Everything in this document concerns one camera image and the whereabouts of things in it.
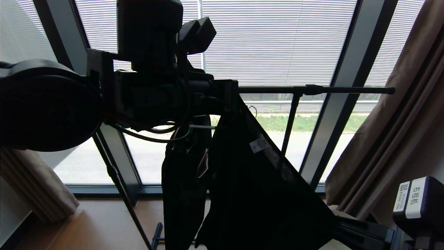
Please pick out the brown curtain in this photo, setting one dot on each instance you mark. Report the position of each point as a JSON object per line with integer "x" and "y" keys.
{"x": 399, "y": 121}
{"x": 38, "y": 184}

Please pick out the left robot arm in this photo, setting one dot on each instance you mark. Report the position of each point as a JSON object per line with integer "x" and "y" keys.
{"x": 45, "y": 104}

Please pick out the window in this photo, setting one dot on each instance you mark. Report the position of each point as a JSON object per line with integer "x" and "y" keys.
{"x": 347, "y": 69}

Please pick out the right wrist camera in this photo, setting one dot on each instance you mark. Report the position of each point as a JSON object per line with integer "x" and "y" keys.
{"x": 423, "y": 205}

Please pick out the black clothes rack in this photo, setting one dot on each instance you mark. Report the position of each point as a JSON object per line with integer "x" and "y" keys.
{"x": 312, "y": 90}

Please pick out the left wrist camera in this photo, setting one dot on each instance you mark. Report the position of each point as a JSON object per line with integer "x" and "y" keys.
{"x": 197, "y": 34}

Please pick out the black garment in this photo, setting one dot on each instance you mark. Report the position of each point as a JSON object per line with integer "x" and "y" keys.
{"x": 184, "y": 194}
{"x": 256, "y": 194}

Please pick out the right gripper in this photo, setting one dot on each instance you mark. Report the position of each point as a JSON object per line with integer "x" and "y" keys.
{"x": 392, "y": 241}

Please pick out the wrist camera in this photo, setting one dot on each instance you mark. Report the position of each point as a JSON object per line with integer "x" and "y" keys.
{"x": 197, "y": 34}
{"x": 423, "y": 205}

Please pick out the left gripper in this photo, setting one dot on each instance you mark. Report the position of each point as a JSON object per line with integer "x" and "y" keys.
{"x": 222, "y": 93}

